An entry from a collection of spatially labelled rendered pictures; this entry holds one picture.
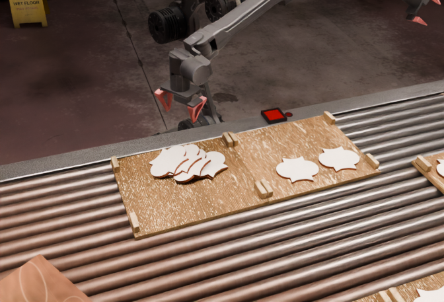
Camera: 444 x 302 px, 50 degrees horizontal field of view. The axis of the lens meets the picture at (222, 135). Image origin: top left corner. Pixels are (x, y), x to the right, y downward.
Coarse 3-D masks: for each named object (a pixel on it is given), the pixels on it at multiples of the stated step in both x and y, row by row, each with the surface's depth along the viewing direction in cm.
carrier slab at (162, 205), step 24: (216, 144) 166; (120, 168) 155; (144, 168) 155; (240, 168) 157; (120, 192) 146; (144, 192) 146; (168, 192) 147; (192, 192) 147; (216, 192) 147; (240, 192) 148; (144, 216) 138; (168, 216) 139; (192, 216) 139; (216, 216) 140
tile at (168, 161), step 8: (168, 152) 157; (176, 152) 156; (184, 152) 154; (160, 160) 155; (168, 160) 154; (176, 160) 153; (184, 160) 152; (152, 168) 154; (160, 168) 152; (168, 168) 151; (176, 168) 151; (160, 176) 150
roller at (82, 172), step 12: (432, 96) 199; (372, 108) 191; (384, 108) 191; (396, 108) 192; (408, 108) 194; (336, 120) 184; (348, 120) 186; (84, 168) 157; (96, 168) 157; (108, 168) 158; (24, 180) 151; (36, 180) 152; (48, 180) 152; (60, 180) 154; (0, 192) 148; (12, 192) 149
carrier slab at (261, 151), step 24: (312, 120) 180; (240, 144) 167; (264, 144) 167; (288, 144) 168; (312, 144) 168; (336, 144) 168; (264, 168) 157; (360, 168) 158; (288, 192) 148; (312, 192) 150
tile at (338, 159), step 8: (328, 152) 163; (336, 152) 163; (344, 152) 163; (352, 152) 164; (320, 160) 160; (328, 160) 160; (336, 160) 160; (344, 160) 160; (352, 160) 160; (328, 168) 158; (336, 168) 157; (344, 168) 157; (352, 168) 157
